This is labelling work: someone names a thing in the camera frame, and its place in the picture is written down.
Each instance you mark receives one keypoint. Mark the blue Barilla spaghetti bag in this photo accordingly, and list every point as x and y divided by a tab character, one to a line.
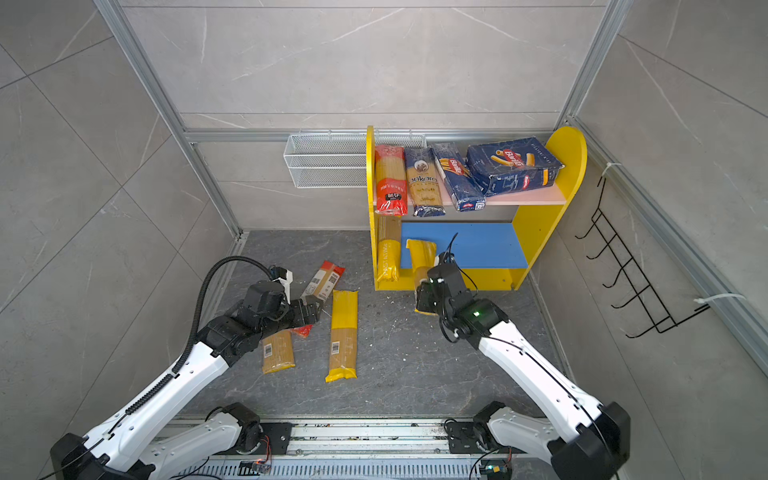
463	191

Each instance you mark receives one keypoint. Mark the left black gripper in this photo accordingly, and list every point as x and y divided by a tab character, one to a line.
301	317

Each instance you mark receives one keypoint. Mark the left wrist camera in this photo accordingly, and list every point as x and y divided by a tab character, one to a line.
285	278

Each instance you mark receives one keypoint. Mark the blue yellow spaghetti bag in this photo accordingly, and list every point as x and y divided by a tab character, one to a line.
422	181

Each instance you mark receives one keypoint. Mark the red white spaghetti bag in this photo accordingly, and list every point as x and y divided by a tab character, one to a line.
322	285

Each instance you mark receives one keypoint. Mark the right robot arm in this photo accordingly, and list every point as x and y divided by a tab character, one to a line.
577	435

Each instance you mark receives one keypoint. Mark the black wire hook rack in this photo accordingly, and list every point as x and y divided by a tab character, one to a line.
630	271

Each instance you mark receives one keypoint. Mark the red yellow pasta bag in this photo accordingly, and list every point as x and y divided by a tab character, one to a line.
391	182

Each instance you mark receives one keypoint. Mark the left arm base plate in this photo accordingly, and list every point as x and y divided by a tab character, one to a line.
271	437

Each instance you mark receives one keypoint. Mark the yellow shelf unit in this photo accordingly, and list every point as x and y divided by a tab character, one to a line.
497	255

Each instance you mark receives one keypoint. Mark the aluminium mounting rail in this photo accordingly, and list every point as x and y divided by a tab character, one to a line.
361	449

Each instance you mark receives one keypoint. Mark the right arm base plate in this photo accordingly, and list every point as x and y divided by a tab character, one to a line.
468	437

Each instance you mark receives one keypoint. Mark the blue Barilla rigatoni box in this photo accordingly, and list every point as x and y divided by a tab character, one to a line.
512	166

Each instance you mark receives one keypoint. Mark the white wire mesh basket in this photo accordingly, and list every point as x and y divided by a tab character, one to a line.
340	159

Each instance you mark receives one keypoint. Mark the yellow Pastatime spaghetti bag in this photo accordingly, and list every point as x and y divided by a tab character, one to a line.
388	248

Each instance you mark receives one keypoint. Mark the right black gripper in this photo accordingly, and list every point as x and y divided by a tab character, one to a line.
424	294

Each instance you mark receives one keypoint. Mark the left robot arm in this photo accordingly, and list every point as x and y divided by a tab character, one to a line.
125	445

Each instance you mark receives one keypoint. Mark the small tan pasta bag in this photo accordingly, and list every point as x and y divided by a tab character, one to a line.
278	352

